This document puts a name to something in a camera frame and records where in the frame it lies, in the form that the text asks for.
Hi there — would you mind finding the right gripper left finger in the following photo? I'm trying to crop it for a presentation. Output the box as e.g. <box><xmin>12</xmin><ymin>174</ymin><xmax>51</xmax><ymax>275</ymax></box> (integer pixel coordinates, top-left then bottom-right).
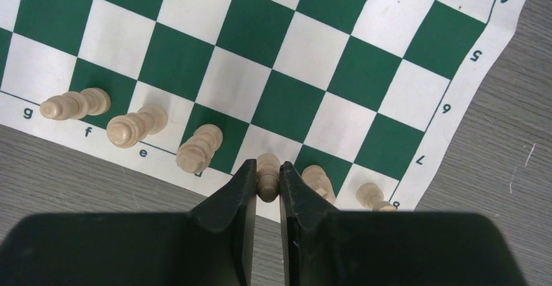
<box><xmin>1</xmin><ymin>160</ymin><xmax>256</xmax><ymax>285</ymax></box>

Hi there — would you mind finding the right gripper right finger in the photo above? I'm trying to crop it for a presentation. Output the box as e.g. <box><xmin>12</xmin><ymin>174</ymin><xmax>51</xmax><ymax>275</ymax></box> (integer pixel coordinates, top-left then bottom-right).
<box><xmin>279</xmin><ymin>162</ymin><xmax>526</xmax><ymax>285</ymax></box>

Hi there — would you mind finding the green white chess board mat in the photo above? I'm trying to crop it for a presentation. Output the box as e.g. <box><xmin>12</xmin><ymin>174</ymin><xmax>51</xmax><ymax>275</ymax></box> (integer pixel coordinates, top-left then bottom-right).
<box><xmin>1</xmin><ymin>0</ymin><xmax>525</xmax><ymax>210</ymax></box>

